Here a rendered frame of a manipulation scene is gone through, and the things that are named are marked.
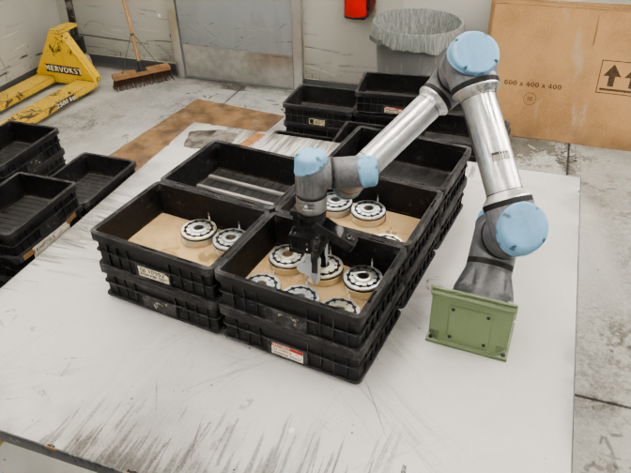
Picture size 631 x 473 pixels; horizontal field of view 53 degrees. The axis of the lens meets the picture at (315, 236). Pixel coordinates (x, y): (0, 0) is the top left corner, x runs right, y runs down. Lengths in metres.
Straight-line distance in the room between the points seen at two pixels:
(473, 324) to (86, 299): 1.08
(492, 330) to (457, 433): 0.28
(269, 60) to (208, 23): 0.53
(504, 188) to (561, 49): 2.84
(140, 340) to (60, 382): 0.22
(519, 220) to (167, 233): 0.99
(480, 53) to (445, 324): 0.66
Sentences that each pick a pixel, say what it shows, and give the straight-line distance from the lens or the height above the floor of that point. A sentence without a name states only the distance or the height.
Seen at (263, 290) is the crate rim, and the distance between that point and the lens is 1.50.
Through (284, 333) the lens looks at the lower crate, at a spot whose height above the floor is 0.80.
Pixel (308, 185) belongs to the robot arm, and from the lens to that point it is 1.46.
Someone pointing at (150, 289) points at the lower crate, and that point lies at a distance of 1.79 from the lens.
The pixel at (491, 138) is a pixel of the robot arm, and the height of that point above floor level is 1.22.
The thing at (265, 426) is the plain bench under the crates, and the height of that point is 0.70.
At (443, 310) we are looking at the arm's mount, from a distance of 1.62.
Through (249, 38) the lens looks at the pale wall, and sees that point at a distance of 4.95.
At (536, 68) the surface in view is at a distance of 4.32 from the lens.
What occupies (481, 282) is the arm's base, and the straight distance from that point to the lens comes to 1.59.
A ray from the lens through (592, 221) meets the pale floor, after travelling 3.63.
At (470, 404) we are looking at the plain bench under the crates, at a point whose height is 0.70.
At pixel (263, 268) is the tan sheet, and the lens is 1.72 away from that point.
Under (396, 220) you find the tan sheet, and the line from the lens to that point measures 1.90.
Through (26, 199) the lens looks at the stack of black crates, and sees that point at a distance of 2.95.
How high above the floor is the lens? 1.89
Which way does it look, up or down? 35 degrees down
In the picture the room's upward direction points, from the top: 1 degrees counter-clockwise
